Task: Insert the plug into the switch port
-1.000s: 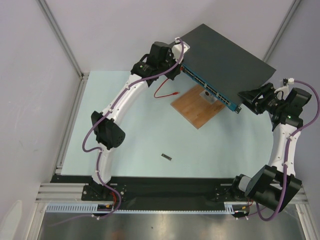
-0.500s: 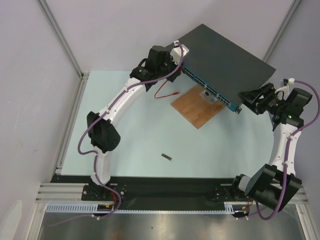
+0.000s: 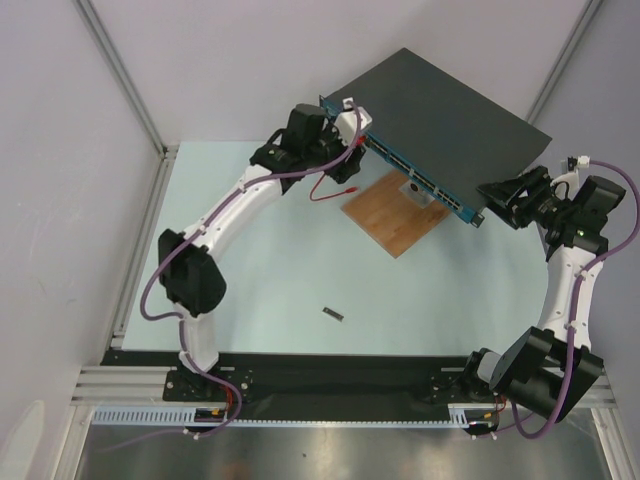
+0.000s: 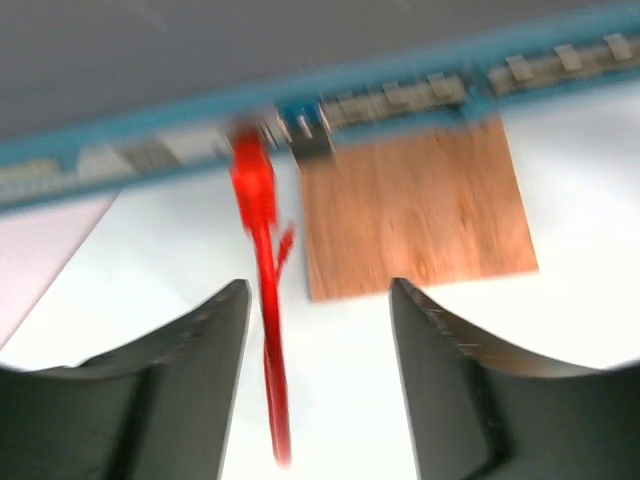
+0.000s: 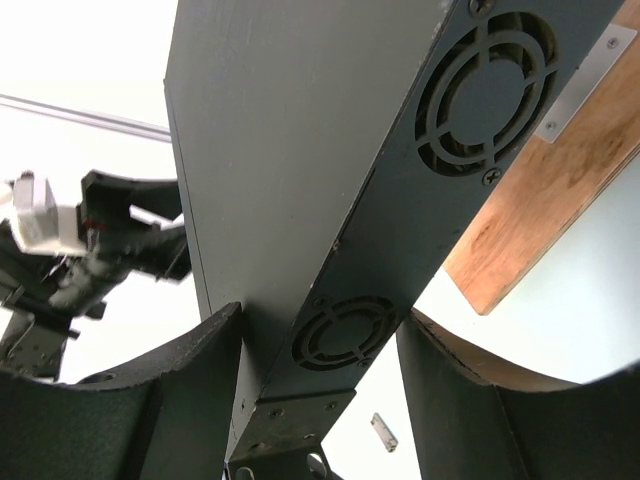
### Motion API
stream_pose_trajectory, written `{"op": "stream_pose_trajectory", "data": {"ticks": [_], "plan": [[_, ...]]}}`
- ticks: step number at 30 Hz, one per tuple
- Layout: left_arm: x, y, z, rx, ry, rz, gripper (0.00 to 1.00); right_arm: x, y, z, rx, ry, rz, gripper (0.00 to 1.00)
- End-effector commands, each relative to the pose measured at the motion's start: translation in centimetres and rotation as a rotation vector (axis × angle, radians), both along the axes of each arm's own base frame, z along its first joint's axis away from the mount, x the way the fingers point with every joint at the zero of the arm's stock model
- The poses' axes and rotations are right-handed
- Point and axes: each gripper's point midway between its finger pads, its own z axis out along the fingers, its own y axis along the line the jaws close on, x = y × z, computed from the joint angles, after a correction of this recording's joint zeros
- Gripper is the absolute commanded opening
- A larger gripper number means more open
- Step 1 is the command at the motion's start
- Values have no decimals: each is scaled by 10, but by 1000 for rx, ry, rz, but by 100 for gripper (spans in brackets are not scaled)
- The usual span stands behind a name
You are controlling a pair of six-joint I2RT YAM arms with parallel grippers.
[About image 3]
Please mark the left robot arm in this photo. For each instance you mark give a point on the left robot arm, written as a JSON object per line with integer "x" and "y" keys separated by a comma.
{"x": 311, "y": 142}

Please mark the white slotted cable duct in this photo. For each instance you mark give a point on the white slotted cable duct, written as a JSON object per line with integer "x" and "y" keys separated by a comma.
{"x": 159, "y": 416}

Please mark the aluminium frame rail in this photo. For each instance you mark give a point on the aluminium frame rail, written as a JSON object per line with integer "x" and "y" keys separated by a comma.
{"x": 117, "y": 385}

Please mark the blue network switch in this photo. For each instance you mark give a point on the blue network switch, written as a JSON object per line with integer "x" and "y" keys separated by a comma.
{"x": 441, "y": 133}

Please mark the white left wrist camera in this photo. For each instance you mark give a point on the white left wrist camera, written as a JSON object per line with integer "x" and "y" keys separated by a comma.
{"x": 352, "y": 122}

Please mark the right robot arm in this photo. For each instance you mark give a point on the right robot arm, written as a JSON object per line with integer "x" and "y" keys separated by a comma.
{"x": 551, "y": 366}

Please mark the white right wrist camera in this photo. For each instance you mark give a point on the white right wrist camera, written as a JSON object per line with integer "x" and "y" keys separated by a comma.
{"x": 570, "y": 170}

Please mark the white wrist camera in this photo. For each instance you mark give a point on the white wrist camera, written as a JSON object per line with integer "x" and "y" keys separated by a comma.
{"x": 570, "y": 170}
{"x": 352, "y": 122}

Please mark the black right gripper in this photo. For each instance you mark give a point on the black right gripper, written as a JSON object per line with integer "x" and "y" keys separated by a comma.
{"x": 523, "y": 195}

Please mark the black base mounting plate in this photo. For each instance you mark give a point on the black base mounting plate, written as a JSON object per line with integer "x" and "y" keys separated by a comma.
{"x": 323, "y": 388}

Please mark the silver SFP module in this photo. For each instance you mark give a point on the silver SFP module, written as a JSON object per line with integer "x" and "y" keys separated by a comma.
{"x": 332, "y": 313}

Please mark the metal stand bracket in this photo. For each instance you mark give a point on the metal stand bracket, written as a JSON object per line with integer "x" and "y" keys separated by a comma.
{"x": 416, "y": 194}

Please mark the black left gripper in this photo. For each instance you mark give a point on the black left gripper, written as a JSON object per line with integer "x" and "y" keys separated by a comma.
{"x": 341, "y": 172}

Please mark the wooden base board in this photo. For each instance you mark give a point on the wooden base board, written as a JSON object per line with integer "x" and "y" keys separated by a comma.
{"x": 394, "y": 222}

